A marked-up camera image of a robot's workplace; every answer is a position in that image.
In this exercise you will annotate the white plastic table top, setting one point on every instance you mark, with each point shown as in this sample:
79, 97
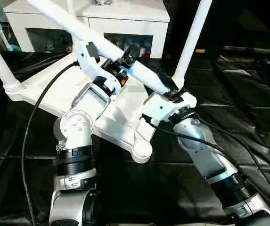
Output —
120, 113

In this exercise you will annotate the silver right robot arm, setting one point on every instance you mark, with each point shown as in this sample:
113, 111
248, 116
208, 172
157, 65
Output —
205, 150

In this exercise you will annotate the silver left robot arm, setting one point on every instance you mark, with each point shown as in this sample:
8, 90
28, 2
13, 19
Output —
78, 136

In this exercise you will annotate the white cabinet with glass doors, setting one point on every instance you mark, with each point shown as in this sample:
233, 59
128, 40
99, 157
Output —
134, 23

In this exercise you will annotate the small yellow tag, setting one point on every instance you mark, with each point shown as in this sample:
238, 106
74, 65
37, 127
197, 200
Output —
200, 50

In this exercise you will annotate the small dark grey bundle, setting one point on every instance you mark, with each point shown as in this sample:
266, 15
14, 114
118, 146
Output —
102, 2

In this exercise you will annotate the black plastic mat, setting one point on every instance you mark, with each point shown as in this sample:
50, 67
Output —
248, 117

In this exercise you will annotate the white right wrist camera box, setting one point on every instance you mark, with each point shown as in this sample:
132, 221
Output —
165, 107

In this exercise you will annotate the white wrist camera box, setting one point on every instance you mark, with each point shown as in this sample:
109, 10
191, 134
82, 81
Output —
165, 107
88, 59

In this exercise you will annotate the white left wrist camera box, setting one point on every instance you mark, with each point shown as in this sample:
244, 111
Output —
88, 59

